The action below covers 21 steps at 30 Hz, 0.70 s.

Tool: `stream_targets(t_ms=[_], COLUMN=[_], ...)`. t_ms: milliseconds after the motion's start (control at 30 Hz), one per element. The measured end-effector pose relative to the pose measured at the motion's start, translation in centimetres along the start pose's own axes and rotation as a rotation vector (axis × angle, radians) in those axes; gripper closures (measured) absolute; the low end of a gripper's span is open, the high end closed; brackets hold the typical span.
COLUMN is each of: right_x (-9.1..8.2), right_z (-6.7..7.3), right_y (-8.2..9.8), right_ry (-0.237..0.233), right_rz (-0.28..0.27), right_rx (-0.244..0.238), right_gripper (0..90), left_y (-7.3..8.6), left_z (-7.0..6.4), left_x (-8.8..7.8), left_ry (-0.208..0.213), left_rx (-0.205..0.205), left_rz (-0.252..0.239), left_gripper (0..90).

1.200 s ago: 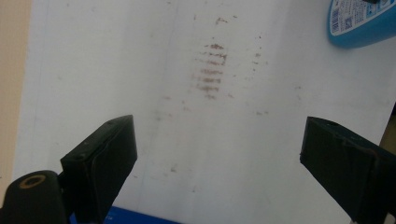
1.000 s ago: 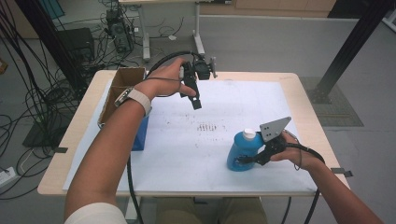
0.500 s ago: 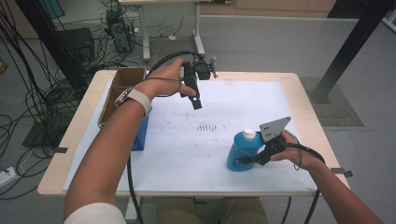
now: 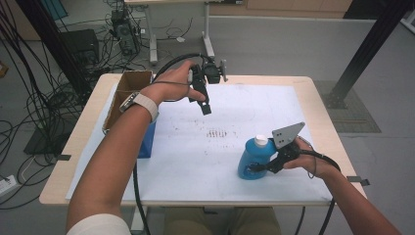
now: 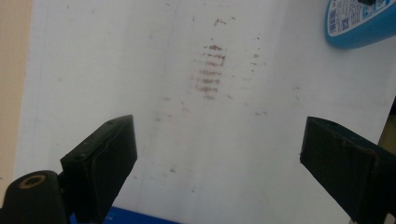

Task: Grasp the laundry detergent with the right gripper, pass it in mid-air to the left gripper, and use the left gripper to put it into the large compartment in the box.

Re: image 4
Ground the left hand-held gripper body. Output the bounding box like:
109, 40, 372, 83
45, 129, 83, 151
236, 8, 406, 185
188, 58, 229, 86

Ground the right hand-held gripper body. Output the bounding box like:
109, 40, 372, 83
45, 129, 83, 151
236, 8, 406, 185
267, 121, 307, 174

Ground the blue detergent bottle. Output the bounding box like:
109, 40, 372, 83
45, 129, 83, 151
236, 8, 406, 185
237, 134, 279, 181

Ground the blue cardboard box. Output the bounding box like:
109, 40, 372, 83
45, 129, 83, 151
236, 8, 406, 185
102, 70, 158, 160

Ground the person's right hand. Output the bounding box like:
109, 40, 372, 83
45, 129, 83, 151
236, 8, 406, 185
282, 136, 341, 180

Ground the person's left hand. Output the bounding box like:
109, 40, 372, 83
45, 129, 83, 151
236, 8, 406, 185
140, 59, 208, 106

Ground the beige band wristwatch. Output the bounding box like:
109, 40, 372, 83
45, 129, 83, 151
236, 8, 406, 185
118, 91, 161, 124

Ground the white background desk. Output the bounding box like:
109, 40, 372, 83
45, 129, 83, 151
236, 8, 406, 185
123, 0, 245, 65

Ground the black equipment box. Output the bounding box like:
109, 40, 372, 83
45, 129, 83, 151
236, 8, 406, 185
59, 28, 101, 67

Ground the white table leg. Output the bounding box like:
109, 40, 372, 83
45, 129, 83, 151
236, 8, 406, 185
129, 206, 149, 235

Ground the white shirt sleeve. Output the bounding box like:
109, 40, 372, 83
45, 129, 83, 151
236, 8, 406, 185
66, 212, 132, 235

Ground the white power strip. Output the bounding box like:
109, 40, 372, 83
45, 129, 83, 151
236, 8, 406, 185
0, 174, 19, 198

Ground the black cable under table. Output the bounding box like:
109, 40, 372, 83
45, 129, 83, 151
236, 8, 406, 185
294, 206, 307, 235

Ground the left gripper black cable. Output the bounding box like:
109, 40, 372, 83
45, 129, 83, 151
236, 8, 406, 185
131, 53, 216, 235

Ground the black metal stand post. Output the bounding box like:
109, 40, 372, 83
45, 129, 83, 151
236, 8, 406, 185
325, 0, 415, 110
14, 0, 92, 96

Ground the black stand base plate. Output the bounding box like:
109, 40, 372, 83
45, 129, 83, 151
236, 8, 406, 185
23, 122, 68, 157

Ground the bundle of black floor cables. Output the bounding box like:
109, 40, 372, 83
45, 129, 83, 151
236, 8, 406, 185
0, 0, 114, 211

